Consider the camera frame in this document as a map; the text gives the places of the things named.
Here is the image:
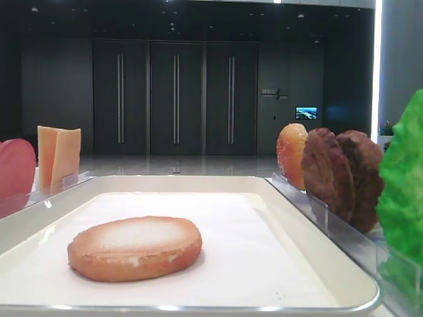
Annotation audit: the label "green lettuce leaf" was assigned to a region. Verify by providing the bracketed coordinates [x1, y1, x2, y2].
[377, 90, 422, 301]

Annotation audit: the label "brown meat patty front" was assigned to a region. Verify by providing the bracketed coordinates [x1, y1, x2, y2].
[301, 127, 355, 222]

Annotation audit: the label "brown meat patty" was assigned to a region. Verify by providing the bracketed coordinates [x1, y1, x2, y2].
[336, 130, 384, 233]
[301, 127, 355, 222]

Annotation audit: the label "orange cheese slice inner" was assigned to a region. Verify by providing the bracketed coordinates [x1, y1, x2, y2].
[51, 129, 81, 185]

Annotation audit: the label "orange cheese slice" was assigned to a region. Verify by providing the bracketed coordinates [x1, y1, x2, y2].
[37, 125, 61, 188]
[51, 129, 81, 185]

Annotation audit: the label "brown meat patty rear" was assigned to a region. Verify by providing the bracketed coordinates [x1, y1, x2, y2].
[336, 130, 384, 233]

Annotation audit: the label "orange cheese slice outer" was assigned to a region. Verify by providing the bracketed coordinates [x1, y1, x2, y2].
[37, 125, 61, 188]

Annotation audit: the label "red tomato slice outer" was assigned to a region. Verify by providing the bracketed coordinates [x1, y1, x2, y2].
[1, 139, 36, 199]

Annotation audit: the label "sesame bun top slice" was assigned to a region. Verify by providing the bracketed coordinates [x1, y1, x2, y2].
[276, 123, 308, 190]

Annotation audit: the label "dark triple door panels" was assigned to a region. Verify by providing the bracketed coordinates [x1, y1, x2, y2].
[93, 40, 258, 155]

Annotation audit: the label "white metal tray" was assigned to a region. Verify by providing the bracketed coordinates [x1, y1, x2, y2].
[1, 176, 381, 316]

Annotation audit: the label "bottom bun slice on tray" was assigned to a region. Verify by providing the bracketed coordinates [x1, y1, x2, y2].
[67, 216, 202, 282]

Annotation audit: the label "potted plant in background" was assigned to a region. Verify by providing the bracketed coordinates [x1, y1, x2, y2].
[378, 121, 394, 136]

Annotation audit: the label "small wall display screen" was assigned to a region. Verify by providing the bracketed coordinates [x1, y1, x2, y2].
[295, 107, 317, 120]

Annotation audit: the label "clear acrylic rail left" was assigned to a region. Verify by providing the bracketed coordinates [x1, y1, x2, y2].
[1, 172, 92, 219]

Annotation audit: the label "clear acrylic rail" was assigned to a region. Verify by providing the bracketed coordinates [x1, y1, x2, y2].
[1, 172, 92, 219]
[272, 172, 422, 316]

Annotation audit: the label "clear acrylic rail right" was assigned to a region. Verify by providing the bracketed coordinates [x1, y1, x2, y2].
[272, 172, 422, 316]

